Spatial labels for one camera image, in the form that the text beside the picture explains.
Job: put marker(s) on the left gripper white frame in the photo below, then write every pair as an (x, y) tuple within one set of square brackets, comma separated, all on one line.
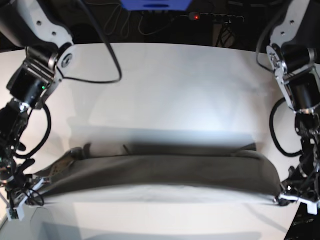
[(302, 188)]

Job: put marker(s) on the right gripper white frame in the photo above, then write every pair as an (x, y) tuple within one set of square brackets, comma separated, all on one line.
[(19, 194)]

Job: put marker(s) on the beige t-shirt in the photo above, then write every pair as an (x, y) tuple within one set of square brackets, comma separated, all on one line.
[(160, 174)]

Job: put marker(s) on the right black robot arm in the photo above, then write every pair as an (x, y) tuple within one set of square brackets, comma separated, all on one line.
[(49, 50)]

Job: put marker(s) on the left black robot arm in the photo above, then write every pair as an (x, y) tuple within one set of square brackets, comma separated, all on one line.
[(293, 50)]

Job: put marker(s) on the grey box at corner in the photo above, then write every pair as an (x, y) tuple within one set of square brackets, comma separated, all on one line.
[(50, 222)]

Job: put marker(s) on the black power strip red light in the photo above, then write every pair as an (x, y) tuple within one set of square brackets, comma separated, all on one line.
[(217, 18)]

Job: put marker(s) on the blue overhead mount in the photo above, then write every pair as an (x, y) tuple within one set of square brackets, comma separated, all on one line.
[(156, 5)]

